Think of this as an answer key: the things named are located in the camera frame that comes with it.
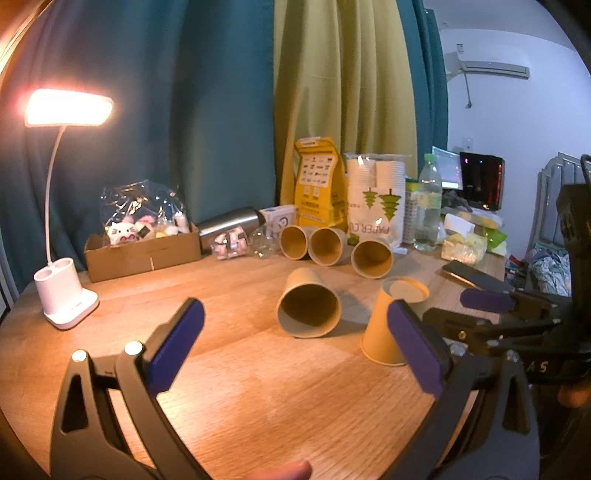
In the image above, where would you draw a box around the green plastic bag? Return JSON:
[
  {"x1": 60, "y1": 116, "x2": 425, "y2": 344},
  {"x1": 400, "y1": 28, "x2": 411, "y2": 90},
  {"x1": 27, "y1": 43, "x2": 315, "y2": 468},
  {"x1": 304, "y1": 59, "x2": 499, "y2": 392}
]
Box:
[{"x1": 484, "y1": 227, "x2": 508, "y2": 256}]

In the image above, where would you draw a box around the person's left hand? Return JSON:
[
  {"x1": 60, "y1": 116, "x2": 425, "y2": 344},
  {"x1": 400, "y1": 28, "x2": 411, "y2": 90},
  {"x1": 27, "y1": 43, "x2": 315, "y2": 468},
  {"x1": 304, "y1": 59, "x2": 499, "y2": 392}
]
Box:
[{"x1": 242, "y1": 459, "x2": 314, "y2": 480}]

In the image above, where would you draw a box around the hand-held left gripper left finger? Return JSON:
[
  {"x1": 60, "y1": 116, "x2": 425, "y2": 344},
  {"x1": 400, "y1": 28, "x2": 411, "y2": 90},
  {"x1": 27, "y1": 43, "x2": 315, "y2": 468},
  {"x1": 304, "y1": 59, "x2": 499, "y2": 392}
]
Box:
[{"x1": 50, "y1": 298, "x2": 213, "y2": 480}]

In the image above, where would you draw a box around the clear bag of plush toys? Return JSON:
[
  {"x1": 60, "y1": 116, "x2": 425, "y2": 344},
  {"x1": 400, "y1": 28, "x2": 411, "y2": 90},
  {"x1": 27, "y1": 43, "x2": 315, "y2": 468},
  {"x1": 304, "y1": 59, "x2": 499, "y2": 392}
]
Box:
[{"x1": 100, "y1": 182, "x2": 191, "y2": 248}]

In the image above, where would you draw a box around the white desk lamp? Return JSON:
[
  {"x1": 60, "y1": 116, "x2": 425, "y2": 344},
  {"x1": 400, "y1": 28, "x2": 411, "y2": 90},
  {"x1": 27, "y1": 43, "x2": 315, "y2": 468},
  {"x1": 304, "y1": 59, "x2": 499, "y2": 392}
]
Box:
[{"x1": 24, "y1": 88, "x2": 115, "y2": 330}]

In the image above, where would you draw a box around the brown paper cup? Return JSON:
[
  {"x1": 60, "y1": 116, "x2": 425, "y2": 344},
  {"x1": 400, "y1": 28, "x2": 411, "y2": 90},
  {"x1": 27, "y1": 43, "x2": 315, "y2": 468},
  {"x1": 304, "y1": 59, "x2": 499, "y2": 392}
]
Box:
[
  {"x1": 351, "y1": 237, "x2": 394, "y2": 279},
  {"x1": 279, "y1": 224, "x2": 309, "y2": 260},
  {"x1": 276, "y1": 268, "x2": 342, "y2": 339},
  {"x1": 360, "y1": 276, "x2": 430, "y2": 367},
  {"x1": 307, "y1": 227, "x2": 347, "y2": 267}
]

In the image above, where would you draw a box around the pile of clothes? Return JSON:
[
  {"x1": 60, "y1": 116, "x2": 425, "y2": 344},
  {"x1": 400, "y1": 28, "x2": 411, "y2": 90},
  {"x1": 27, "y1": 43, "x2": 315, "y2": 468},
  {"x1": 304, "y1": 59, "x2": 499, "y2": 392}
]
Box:
[{"x1": 526, "y1": 249, "x2": 573, "y2": 297}]

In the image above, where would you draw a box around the black smartphone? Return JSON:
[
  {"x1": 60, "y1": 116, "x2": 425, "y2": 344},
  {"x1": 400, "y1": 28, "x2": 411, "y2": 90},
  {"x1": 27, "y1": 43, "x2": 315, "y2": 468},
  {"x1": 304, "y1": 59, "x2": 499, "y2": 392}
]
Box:
[{"x1": 441, "y1": 260, "x2": 514, "y2": 294}]

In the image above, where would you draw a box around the person's right hand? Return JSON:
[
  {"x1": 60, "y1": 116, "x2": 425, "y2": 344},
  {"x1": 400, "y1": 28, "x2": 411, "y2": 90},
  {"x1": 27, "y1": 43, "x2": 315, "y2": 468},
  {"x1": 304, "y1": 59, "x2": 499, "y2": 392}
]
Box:
[{"x1": 556, "y1": 383, "x2": 591, "y2": 409}]

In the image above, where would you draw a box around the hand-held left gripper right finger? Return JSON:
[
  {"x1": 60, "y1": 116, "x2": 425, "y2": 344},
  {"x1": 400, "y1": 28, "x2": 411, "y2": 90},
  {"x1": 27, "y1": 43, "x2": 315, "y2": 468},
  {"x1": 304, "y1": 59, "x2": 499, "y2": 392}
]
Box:
[{"x1": 387, "y1": 299, "x2": 541, "y2": 480}]

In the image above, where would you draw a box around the clear plastic water bottle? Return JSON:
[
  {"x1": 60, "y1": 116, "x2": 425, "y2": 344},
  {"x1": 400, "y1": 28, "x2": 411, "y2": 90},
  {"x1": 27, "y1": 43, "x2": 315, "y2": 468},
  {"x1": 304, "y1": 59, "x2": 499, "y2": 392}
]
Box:
[{"x1": 414, "y1": 154, "x2": 445, "y2": 252}]

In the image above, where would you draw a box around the yellow plastic snack bag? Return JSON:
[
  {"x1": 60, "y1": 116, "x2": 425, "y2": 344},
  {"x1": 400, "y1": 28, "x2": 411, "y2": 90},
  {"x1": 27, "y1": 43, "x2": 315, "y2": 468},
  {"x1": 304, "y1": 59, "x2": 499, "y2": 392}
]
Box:
[{"x1": 441, "y1": 231, "x2": 488, "y2": 266}]

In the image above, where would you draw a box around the grey chair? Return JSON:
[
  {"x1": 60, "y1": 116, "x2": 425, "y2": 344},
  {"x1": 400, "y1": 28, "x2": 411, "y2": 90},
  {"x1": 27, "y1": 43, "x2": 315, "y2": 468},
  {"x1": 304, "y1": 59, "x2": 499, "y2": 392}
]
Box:
[{"x1": 536, "y1": 151, "x2": 591, "y2": 259}]

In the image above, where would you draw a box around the white air conditioner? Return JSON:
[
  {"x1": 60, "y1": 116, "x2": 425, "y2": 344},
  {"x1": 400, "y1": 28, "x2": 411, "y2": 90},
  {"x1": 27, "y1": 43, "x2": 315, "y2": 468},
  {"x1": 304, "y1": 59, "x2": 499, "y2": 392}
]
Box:
[{"x1": 443, "y1": 50, "x2": 531, "y2": 81}]

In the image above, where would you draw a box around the pink and white candy packet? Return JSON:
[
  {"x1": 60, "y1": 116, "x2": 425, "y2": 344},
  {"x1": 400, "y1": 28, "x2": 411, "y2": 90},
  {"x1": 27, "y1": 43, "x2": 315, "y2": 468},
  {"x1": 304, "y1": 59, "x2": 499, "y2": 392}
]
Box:
[{"x1": 210, "y1": 227, "x2": 250, "y2": 260}]

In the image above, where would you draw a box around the small white box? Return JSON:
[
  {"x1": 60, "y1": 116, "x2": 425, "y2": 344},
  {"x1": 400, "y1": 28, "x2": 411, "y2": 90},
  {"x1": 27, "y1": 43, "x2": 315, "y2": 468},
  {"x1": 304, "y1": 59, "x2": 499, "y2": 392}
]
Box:
[{"x1": 259, "y1": 204, "x2": 298, "y2": 241}]

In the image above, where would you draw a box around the pack of white paper cups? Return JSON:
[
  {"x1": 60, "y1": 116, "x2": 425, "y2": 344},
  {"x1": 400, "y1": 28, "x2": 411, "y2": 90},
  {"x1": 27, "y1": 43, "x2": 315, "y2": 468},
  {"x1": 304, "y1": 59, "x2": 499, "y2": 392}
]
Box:
[{"x1": 344, "y1": 152, "x2": 411, "y2": 252}]

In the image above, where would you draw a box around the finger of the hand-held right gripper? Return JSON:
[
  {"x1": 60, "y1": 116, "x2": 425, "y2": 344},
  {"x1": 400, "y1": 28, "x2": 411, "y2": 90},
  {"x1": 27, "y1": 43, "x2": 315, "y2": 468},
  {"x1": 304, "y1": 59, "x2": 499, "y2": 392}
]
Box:
[
  {"x1": 422, "y1": 307, "x2": 573, "y2": 356},
  {"x1": 460, "y1": 287, "x2": 573, "y2": 324}
]

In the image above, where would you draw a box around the yellow paper bag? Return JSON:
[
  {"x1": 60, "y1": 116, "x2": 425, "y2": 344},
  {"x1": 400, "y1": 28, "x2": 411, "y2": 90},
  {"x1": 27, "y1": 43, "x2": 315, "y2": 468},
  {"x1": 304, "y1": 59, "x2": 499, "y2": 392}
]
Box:
[{"x1": 294, "y1": 136, "x2": 349, "y2": 234}]

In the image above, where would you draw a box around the black computer case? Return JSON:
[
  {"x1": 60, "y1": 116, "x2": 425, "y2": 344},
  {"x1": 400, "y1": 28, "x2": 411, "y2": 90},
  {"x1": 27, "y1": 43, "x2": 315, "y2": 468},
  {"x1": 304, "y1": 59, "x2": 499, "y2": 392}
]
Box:
[{"x1": 459, "y1": 151, "x2": 505, "y2": 213}]

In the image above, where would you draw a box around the yellow curtain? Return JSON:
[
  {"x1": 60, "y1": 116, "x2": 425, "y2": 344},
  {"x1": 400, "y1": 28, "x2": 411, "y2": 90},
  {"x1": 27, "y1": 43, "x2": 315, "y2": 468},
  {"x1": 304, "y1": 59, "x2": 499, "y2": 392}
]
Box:
[{"x1": 272, "y1": 0, "x2": 419, "y2": 208}]

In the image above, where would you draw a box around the crumpled clear plastic wrap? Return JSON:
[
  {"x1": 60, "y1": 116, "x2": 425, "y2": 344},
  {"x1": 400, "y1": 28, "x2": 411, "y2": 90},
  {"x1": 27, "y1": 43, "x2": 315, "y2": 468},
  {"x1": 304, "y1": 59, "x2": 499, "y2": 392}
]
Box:
[{"x1": 248, "y1": 226, "x2": 281, "y2": 258}]

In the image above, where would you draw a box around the brown cardboard box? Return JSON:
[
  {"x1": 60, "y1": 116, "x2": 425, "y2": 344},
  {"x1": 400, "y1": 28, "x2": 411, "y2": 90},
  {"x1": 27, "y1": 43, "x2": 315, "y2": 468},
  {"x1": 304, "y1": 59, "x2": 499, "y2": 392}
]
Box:
[{"x1": 84, "y1": 229, "x2": 202, "y2": 283}]

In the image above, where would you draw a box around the steel thermos bottle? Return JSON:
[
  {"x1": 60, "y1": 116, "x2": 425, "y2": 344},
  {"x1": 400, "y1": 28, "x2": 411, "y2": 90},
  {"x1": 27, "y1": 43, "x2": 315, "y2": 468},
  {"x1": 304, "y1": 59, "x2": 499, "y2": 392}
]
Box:
[{"x1": 196, "y1": 206, "x2": 267, "y2": 252}]

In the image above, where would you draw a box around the teal curtain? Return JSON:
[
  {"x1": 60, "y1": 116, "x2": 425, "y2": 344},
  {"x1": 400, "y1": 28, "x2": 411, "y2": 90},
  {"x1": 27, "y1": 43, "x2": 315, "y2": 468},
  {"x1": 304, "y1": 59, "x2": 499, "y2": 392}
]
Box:
[
  {"x1": 397, "y1": 0, "x2": 450, "y2": 185},
  {"x1": 0, "y1": 0, "x2": 280, "y2": 305}
]

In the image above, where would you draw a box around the computer monitor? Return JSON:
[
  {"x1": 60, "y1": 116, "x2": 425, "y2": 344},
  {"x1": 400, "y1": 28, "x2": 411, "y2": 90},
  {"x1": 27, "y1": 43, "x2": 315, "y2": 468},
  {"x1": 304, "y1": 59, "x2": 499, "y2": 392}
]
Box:
[{"x1": 431, "y1": 146, "x2": 464, "y2": 191}]

